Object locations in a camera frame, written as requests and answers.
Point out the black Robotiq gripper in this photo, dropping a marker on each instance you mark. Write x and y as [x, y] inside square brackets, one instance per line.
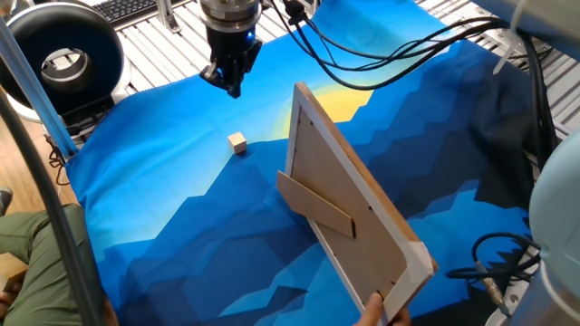
[233, 45]

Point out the wooden picture frame with stand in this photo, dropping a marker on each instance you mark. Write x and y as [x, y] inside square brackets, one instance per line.
[344, 190]

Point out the person's right hand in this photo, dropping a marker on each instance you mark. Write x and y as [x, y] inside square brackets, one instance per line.
[374, 314]

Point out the small wooden cube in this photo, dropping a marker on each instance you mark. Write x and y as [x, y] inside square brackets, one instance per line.
[237, 143]

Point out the blue mountain sunset cloth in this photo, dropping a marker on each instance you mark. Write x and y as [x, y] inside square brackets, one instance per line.
[172, 136]

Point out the black computer keyboard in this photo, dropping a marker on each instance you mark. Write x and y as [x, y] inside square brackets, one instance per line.
[124, 8]

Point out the grey shoe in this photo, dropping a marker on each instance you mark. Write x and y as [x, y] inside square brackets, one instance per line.
[4, 199]

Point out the person's leg in green trousers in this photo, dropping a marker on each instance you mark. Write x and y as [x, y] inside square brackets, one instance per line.
[50, 271]

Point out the aluminium profile post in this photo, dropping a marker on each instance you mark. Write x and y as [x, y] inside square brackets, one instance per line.
[168, 18]

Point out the blue metal post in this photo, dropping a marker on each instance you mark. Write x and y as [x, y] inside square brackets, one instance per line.
[31, 86]

